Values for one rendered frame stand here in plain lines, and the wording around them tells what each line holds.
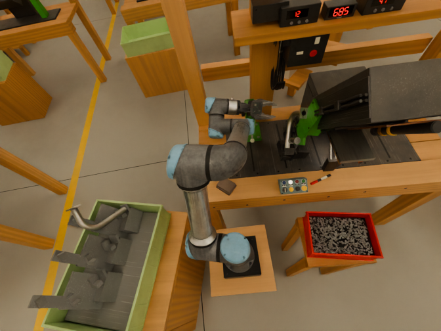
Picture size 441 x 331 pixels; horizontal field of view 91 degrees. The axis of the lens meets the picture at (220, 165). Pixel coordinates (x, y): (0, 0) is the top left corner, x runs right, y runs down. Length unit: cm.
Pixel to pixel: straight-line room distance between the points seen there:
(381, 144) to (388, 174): 20
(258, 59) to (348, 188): 86
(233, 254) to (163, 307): 58
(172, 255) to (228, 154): 85
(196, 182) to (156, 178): 187
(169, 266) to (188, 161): 82
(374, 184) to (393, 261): 105
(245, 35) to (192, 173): 68
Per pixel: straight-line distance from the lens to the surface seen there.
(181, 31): 121
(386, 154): 161
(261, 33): 111
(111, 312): 140
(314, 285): 213
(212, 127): 103
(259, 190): 128
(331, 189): 136
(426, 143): 180
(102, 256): 137
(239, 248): 91
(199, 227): 84
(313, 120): 118
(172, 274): 134
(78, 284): 134
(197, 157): 64
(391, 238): 244
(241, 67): 142
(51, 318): 147
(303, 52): 122
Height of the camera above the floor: 207
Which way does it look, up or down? 58 degrees down
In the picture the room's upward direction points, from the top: 13 degrees counter-clockwise
